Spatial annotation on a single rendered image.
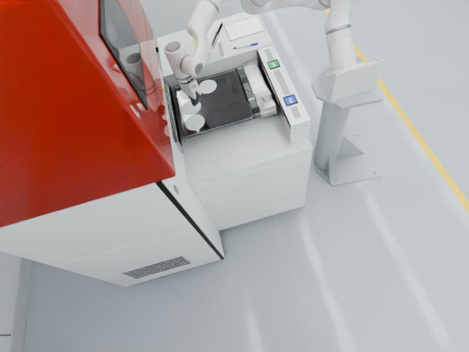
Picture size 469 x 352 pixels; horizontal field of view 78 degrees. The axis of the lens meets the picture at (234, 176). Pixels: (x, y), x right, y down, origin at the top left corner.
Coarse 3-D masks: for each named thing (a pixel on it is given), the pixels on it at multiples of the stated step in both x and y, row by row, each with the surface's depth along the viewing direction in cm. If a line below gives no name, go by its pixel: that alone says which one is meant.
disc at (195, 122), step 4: (192, 116) 150; (196, 116) 149; (200, 116) 149; (188, 120) 149; (192, 120) 148; (196, 120) 148; (200, 120) 147; (188, 124) 147; (192, 124) 147; (196, 124) 146; (200, 124) 146; (188, 128) 146; (192, 128) 146; (196, 128) 145
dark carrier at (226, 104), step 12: (216, 84) 158; (228, 84) 156; (204, 96) 155; (216, 96) 153; (228, 96) 152; (240, 96) 151; (180, 108) 153; (204, 108) 151; (216, 108) 149; (228, 108) 148; (240, 108) 147; (204, 120) 147; (216, 120) 146; (228, 120) 144; (192, 132) 144
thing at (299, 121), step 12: (264, 48) 157; (264, 60) 152; (276, 72) 147; (276, 84) 143; (288, 84) 142; (288, 108) 135; (300, 108) 134; (288, 120) 132; (300, 120) 130; (300, 132) 136
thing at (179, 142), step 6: (168, 84) 161; (168, 90) 155; (168, 96) 153; (174, 108) 158; (174, 114) 156; (174, 120) 146; (174, 126) 142; (174, 132) 141; (180, 138) 147; (180, 144) 142; (180, 150) 143
